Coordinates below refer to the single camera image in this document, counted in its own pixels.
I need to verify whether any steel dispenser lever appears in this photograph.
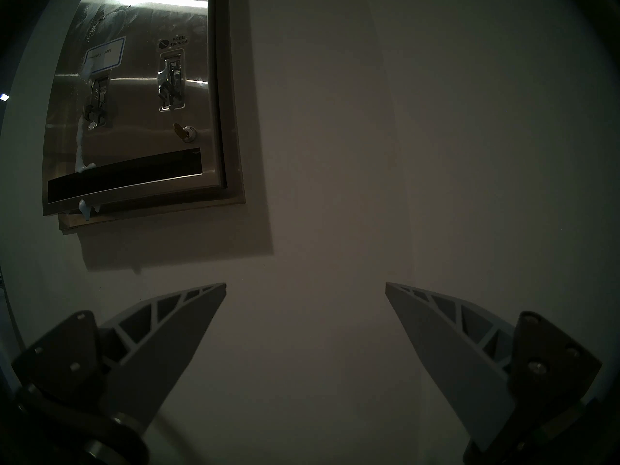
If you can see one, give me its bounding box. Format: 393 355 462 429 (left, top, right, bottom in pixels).
157 52 185 112
85 77 112 130

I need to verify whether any white label with blue border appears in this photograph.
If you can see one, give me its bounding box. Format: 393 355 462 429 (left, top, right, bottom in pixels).
83 36 126 75

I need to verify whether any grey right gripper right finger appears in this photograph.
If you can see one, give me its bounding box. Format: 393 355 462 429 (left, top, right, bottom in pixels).
386 281 603 450

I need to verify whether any white foam streak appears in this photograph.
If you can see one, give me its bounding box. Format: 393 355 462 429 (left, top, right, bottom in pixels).
74 115 102 221

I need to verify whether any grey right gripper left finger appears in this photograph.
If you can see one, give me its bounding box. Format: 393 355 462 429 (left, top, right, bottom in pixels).
12 282 227 431

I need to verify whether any stainless steel wall dispenser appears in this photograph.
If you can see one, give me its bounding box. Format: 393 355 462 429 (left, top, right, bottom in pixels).
43 0 245 233

